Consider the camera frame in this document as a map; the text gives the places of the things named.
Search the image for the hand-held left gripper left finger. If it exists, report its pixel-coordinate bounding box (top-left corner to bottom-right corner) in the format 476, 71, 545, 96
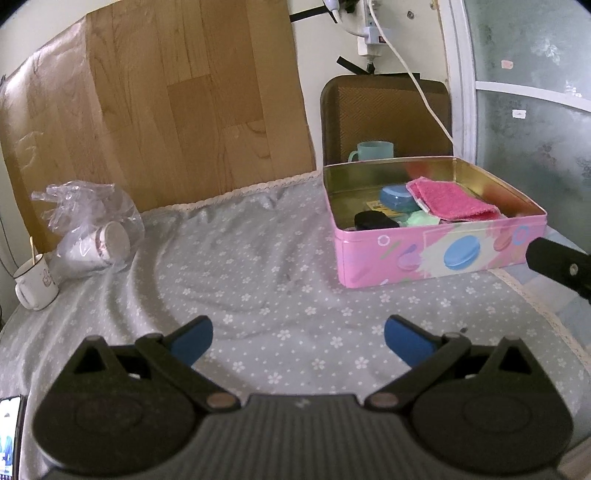
69, 315, 238, 411

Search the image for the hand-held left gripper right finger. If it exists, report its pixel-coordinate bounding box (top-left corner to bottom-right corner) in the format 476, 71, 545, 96
367, 315, 533, 411

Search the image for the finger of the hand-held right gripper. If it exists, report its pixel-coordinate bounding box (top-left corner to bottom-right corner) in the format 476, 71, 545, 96
526, 237, 591, 304

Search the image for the pink tin box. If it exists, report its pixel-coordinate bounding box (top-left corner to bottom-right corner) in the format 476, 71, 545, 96
322, 156, 549, 288

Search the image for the light green soft pad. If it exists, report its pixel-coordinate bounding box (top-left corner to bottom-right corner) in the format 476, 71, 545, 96
398, 210, 440, 229

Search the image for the black case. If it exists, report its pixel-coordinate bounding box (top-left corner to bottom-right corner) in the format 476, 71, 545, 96
354, 210, 400, 232

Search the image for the pink towel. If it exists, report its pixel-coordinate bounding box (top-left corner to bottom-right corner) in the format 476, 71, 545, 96
405, 176, 502, 221

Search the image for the blue plastic case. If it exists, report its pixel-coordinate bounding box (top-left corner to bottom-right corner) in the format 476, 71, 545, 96
379, 185, 416, 214

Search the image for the grey floral tablecloth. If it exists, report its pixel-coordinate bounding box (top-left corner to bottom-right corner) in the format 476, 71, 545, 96
0, 173, 591, 480

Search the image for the stack of paper cups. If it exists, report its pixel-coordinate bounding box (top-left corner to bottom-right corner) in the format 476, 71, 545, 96
54, 222, 132, 278

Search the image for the white enamel mug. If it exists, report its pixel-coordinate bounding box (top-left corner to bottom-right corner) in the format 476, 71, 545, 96
13, 255, 61, 311

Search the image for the clear plastic bag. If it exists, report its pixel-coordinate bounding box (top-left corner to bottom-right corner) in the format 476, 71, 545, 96
31, 181, 145, 278

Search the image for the frosted glass window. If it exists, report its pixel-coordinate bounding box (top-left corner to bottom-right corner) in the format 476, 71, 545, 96
441, 0, 591, 259

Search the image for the teal plastic cup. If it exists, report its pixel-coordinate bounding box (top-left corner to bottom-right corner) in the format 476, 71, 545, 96
347, 141, 395, 164

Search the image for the smartphone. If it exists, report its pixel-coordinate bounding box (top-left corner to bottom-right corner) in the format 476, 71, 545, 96
0, 395, 23, 480

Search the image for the brown chair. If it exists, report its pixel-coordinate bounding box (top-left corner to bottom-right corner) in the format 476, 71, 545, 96
320, 74, 454, 168

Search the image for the wood-pattern board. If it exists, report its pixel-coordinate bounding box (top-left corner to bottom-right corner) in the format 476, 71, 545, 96
0, 0, 320, 252

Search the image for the black tape strip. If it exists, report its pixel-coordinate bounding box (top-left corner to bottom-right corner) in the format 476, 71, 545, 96
337, 55, 371, 75
289, 6, 331, 22

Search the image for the white cable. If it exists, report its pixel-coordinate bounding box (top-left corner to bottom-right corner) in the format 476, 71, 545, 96
368, 0, 456, 145

